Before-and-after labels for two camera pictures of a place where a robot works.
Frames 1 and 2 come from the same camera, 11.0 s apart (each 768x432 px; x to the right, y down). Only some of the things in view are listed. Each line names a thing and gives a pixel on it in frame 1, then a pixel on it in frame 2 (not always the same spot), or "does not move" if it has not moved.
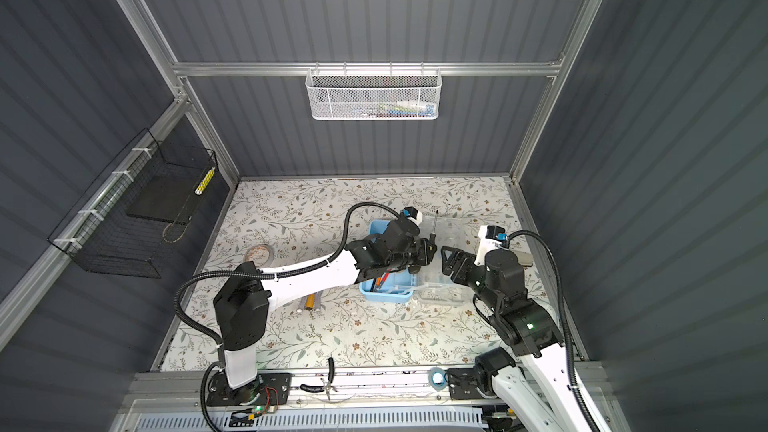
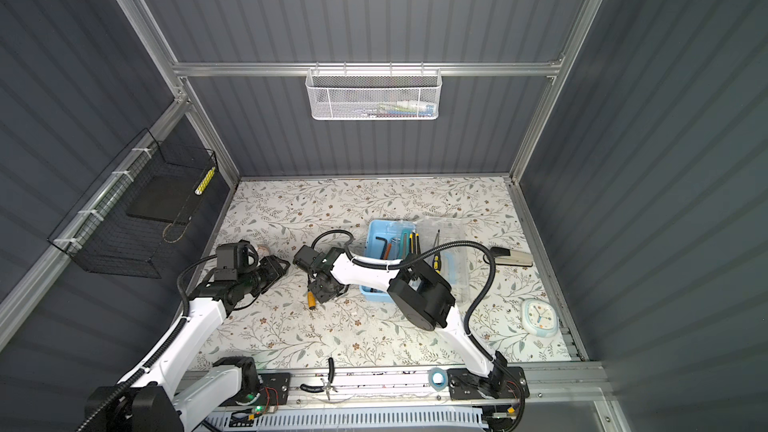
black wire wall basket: (134, 217) does not move
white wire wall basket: (373, 93) does not move
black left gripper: (423, 247) to (272, 259)
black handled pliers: (327, 385) does not move
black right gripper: (459, 255) to (322, 297)
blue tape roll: (431, 372) does not move
